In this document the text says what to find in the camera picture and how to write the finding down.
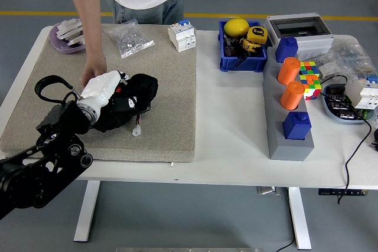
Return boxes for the blue-grey bowl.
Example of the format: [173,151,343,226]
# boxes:
[321,83,376,125]

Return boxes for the person's right hand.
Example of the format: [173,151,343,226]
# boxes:
[80,53,107,89]

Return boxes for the blue block with knob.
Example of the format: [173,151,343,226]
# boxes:
[275,36,299,63]
[282,111,312,140]

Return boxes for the dark hand tool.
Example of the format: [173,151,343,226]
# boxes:
[223,34,240,57]

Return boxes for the colourful puzzle cube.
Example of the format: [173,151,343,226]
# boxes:
[298,61,322,101]

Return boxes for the white breaker assembly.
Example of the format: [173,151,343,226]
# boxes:
[344,75,378,110]

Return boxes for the stacked white plastic pieces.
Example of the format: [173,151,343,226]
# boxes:
[56,18,83,40]

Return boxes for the yellow tape measure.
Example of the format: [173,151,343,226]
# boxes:
[246,26,269,43]

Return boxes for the black rag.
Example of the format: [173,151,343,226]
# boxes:
[91,73,150,133]

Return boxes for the black electronic modules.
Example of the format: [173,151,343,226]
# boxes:
[327,85,366,120]

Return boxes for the black floor cable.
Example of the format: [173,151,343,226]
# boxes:
[276,237,296,252]

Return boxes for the white table leg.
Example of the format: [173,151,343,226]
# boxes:
[288,186,312,250]
[73,180,101,243]

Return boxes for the yellow black tool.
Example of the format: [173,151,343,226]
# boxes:
[239,38,262,54]

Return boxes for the white plastic bracket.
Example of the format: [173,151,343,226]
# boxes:
[68,34,86,47]

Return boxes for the white distribution box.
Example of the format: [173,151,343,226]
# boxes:
[263,12,335,58]

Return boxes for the grey-brown mat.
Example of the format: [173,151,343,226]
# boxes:
[0,24,198,163]

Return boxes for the purple tray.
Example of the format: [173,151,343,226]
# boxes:
[48,18,87,55]

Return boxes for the panel wire with white connector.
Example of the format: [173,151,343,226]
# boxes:
[132,107,152,138]

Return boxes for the metal bracket under table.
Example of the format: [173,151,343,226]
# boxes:
[256,186,282,196]

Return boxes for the clear bags of parts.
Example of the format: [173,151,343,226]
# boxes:
[298,38,378,80]

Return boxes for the orange cylinder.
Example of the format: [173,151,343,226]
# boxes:
[279,81,305,110]
[276,57,301,86]

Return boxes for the yellow ball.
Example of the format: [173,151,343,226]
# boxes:
[223,18,250,38]

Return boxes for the black table control panel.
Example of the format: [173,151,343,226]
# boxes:
[318,188,369,197]

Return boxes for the blue plastic bin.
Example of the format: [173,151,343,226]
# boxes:
[218,19,269,73]

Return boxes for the clear bag of screws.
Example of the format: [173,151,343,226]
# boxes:
[103,18,155,60]

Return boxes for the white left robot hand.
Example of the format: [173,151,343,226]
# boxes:
[79,70,130,107]

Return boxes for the grey block base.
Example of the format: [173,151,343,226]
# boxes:
[262,55,315,162]

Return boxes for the white circuit breaker blue switches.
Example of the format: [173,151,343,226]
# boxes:
[167,18,197,53]

